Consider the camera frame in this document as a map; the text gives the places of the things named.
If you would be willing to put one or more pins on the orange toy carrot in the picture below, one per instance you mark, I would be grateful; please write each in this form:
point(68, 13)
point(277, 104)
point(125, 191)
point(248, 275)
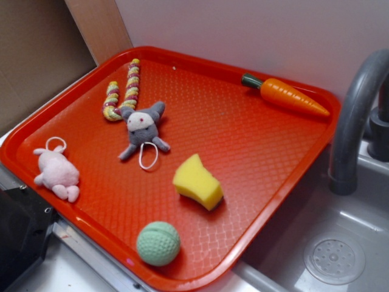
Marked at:
point(281, 94)

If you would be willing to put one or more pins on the grey toy sink basin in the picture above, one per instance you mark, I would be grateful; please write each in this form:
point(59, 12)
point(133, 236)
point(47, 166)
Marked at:
point(320, 241)

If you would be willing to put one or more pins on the brown cardboard panel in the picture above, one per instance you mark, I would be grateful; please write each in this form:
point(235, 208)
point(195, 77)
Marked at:
point(42, 53)

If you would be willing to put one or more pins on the yellow sponge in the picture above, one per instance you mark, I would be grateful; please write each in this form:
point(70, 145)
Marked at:
point(194, 181)

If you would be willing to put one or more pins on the red plastic tray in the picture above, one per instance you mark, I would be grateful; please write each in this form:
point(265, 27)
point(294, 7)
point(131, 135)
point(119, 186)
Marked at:
point(257, 151)

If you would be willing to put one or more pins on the green dimpled ball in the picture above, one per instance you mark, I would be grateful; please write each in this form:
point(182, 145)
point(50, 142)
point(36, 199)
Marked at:
point(158, 243)

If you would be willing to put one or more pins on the grey plush bunny toy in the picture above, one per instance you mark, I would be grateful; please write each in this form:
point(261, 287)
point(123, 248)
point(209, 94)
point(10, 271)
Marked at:
point(142, 130)

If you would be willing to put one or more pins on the pink plush bunny toy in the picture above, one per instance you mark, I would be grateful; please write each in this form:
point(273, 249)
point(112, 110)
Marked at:
point(57, 173)

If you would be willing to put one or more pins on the grey toy faucet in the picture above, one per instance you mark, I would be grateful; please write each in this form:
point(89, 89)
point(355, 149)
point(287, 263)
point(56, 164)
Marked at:
point(365, 110)

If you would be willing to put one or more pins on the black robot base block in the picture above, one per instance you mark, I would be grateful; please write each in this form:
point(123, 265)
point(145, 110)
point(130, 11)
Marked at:
point(26, 225)

